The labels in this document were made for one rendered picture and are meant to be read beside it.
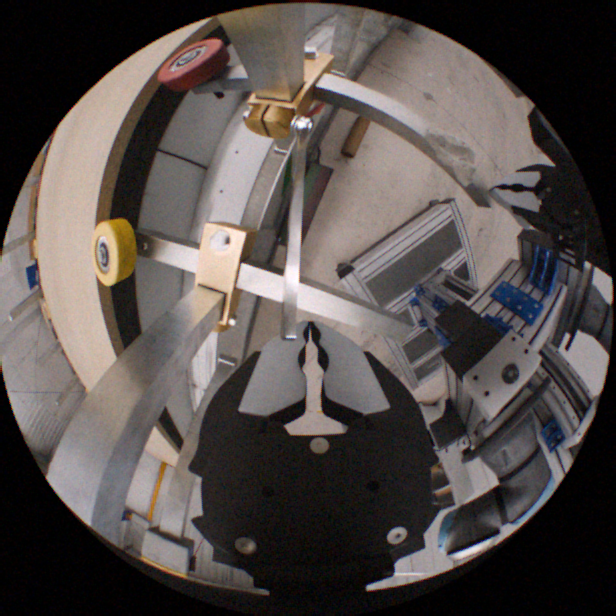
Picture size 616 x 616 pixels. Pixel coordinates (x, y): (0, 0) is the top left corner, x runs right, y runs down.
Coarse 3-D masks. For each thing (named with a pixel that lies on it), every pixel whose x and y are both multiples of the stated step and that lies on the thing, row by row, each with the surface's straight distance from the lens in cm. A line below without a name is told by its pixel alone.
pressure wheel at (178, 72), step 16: (192, 48) 31; (208, 48) 28; (224, 48) 28; (176, 64) 30; (192, 64) 26; (208, 64) 26; (224, 64) 28; (160, 80) 29; (176, 80) 27; (192, 80) 27
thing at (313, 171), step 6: (312, 168) 34; (318, 168) 34; (312, 174) 34; (306, 180) 34; (312, 180) 34; (306, 186) 33; (312, 186) 33; (306, 192) 33; (306, 198) 33; (282, 240) 33
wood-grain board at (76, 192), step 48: (144, 48) 53; (96, 96) 56; (144, 96) 33; (96, 144) 36; (48, 192) 72; (96, 192) 30; (48, 240) 67; (48, 288) 84; (96, 288) 33; (96, 336) 44
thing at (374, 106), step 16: (208, 80) 29; (224, 80) 28; (240, 80) 27; (320, 80) 24; (336, 80) 25; (320, 96) 25; (336, 96) 24; (352, 96) 23; (368, 96) 24; (384, 96) 25; (352, 112) 25; (368, 112) 24; (384, 112) 23; (400, 112) 25; (400, 128) 25; (416, 128) 24; (432, 128) 26; (416, 144) 26; (432, 160) 28; (480, 176) 31; (480, 192) 30
